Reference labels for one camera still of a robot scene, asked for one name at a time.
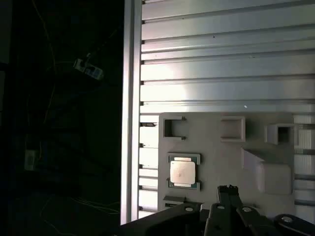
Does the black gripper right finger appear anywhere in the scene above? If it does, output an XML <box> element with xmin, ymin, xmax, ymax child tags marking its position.
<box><xmin>228</xmin><ymin>185</ymin><xmax>315</xmax><ymax>236</ymax></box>

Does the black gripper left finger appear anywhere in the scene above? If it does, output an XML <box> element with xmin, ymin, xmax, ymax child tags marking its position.
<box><xmin>120</xmin><ymin>185</ymin><xmax>250</xmax><ymax>236</ymax></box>

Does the silver CPU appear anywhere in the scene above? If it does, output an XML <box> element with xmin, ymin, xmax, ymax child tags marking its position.
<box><xmin>168</xmin><ymin>154</ymin><xmax>199</xmax><ymax>189</ymax></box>

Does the grey plastic parts rack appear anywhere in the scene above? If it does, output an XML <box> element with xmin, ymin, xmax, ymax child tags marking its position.
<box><xmin>157</xmin><ymin>112</ymin><xmax>296</xmax><ymax>218</ymax></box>

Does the small white box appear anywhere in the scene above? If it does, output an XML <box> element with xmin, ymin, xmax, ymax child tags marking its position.
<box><xmin>24</xmin><ymin>149</ymin><xmax>38</xmax><ymax>171</ymax></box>

